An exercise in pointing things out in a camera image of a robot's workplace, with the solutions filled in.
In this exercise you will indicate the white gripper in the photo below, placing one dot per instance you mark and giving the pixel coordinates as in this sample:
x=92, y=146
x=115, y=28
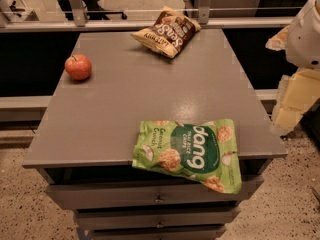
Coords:
x=305, y=39

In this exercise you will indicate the brown chip bag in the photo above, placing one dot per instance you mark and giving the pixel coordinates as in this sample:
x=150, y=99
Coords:
x=169, y=34

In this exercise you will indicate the green rice chip bag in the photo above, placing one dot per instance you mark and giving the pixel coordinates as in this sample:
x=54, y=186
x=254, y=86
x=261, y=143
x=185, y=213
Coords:
x=205, y=153

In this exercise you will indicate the red apple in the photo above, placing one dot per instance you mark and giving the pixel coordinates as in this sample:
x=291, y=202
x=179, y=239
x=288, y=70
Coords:
x=78, y=67

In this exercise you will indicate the grey drawer cabinet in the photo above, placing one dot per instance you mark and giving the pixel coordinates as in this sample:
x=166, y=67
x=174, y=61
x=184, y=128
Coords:
x=84, y=144

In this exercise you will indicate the metal railing frame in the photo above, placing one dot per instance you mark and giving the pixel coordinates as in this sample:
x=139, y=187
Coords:
x=47, y=16

